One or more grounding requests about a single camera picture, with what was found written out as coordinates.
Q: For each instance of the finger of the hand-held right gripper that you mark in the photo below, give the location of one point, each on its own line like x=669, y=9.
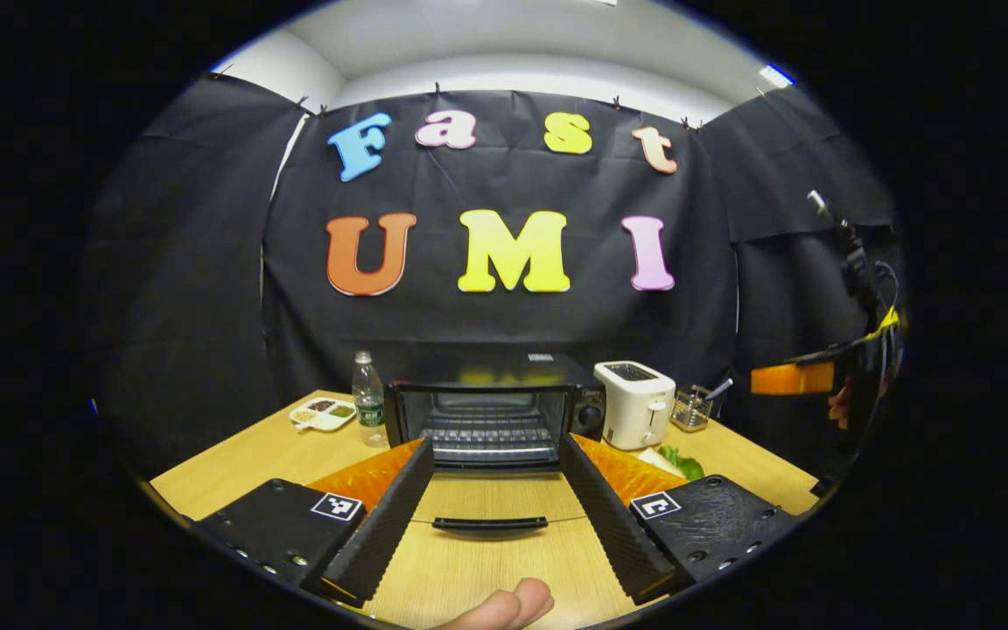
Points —
x=788, y=379

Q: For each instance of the white toaster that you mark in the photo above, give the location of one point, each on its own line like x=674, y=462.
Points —
x=635, y=407

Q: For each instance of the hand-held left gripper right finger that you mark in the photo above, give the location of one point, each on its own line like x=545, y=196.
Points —
x=613, y=525

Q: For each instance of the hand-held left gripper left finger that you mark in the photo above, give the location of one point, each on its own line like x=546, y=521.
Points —
x=381, y=534

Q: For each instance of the black electric oven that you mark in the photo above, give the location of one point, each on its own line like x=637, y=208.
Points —
x=486, y=376

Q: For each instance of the small ceiling light panel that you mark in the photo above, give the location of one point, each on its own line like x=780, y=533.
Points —
x=775, y=75

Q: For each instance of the clear utensil holder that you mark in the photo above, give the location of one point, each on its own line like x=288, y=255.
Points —
x=692, y=409

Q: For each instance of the black backdrop cloth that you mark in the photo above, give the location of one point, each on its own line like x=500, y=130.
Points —
x=513, y=324

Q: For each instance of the clear water bottle green label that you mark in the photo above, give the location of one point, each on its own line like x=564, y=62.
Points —
x=369, y=407

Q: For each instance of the white divided seasoning dish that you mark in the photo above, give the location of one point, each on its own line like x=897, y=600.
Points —
x=322, y=414

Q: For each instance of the sandwich with lettuce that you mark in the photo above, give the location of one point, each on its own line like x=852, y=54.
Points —
x=675, y=459

